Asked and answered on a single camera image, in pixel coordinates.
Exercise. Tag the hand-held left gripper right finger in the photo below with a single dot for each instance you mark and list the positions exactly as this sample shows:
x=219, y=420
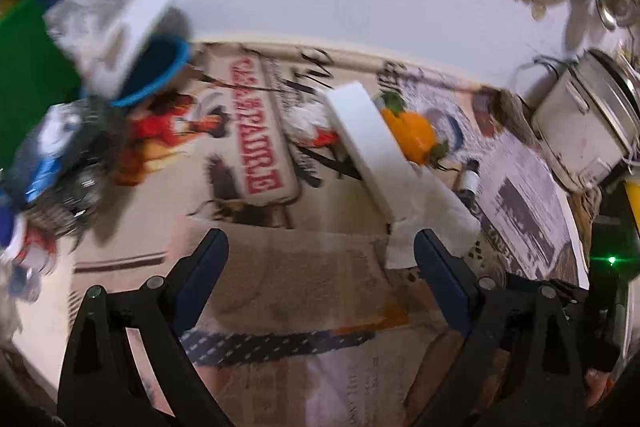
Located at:
x=440, y=279

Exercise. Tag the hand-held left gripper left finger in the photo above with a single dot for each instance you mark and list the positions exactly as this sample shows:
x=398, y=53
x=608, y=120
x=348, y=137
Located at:
x=202, y=269

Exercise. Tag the white paper towel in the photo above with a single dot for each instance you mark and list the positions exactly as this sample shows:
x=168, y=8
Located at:
x=440, y=212

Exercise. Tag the white foam block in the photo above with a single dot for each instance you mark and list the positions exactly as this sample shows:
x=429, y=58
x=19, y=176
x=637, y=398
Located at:
x=365, y=142

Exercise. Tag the printed tablecloth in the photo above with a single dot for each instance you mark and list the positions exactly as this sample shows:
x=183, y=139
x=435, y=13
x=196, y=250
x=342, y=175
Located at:
x=280, y=267

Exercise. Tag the small dark bottle white label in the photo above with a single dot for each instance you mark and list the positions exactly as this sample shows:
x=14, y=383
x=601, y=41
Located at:
x=469, y=182

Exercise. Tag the orange fruit with green leaves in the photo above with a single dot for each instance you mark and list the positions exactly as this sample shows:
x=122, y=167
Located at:
x=412, y=132

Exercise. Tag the white rice cooker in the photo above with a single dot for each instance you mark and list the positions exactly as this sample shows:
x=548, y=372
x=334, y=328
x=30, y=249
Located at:
x=580, y=127

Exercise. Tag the bottle with red white label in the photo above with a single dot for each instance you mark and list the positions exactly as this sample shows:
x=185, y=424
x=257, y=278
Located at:
x=30, y=252

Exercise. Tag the blue bowl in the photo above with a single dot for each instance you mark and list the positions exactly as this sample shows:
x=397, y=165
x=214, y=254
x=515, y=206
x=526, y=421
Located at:
x=170, y=69

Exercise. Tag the white plastic container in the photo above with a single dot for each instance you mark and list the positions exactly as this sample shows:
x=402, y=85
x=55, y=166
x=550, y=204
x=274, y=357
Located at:
x=135, y=27

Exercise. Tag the green box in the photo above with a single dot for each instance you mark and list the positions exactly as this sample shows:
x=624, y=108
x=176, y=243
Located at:
x=25, y=82

